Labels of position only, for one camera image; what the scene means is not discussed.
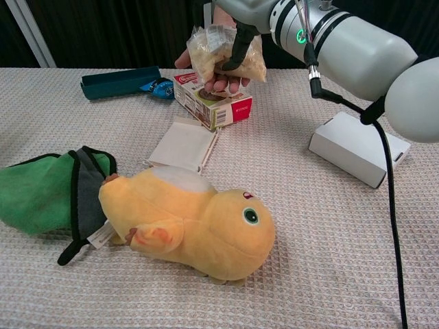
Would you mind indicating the person's bare hand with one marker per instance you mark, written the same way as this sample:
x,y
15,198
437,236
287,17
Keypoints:
x,y
223,84

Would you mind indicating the robot right hand black silver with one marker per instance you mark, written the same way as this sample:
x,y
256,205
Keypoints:
x,y
250,13

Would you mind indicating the clear bag of beige snacks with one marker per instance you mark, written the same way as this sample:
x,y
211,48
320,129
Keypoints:
x,y
209,51

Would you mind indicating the robot right arm silver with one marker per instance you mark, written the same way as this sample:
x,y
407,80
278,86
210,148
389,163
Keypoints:
x,y
360,44

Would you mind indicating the red white green carton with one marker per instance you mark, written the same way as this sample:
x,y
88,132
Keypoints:
x,y
212,106

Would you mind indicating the blue foil wrapper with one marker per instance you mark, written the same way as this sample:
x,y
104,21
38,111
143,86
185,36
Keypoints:
x,y
161,88

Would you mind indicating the flat white box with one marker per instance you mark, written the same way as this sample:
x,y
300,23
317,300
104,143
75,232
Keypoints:
x,y
183,142

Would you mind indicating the long teal box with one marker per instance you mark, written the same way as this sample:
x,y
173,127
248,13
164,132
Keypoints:
x,y
116,84

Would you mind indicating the yellow plush duck toy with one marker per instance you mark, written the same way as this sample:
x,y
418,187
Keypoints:
x,y
192,219

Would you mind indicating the white cardboard box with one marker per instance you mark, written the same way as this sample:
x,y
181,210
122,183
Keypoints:
x,y
346,150

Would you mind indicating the beige woven tablecloth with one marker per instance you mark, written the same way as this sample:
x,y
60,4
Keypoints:
x,y
326,257

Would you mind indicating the green grey cloth black trim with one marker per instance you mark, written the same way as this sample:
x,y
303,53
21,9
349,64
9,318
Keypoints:
x,y
37,195

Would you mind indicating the white metal frame post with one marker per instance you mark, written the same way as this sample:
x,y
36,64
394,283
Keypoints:
x,y
32,34

